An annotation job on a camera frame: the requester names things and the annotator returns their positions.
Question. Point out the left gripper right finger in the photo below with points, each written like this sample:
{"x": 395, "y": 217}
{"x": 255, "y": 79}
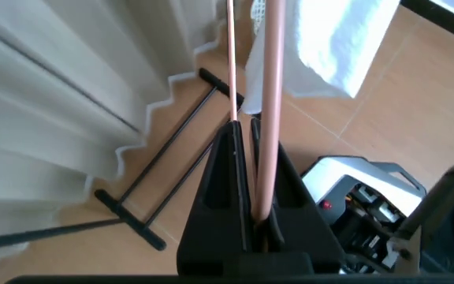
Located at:
{"x": 306, "y": 236}

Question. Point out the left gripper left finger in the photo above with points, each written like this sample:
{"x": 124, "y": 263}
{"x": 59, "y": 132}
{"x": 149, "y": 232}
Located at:
{"x": 219, "y": 229}

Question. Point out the pink clothes hanger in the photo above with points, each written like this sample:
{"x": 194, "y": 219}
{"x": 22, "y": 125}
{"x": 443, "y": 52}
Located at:
{"x": 272, "y": 98}

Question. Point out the white printed t-shirt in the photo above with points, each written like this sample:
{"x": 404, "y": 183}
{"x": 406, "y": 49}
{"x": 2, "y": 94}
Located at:
{"x": 329, "y": 39}

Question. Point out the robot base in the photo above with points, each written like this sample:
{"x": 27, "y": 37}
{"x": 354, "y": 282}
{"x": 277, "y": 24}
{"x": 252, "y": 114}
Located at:
{"x": 341, "y": 173}

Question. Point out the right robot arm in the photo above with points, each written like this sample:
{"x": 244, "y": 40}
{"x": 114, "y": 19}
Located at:
{"x": 436, "y": 201}

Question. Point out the black clothes rack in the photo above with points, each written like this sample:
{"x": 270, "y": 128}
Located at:
{"x": 132, "y": 221}

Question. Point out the white laundry basket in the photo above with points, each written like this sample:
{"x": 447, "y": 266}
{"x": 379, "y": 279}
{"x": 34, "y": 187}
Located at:
{"x": 258, "y": 12}

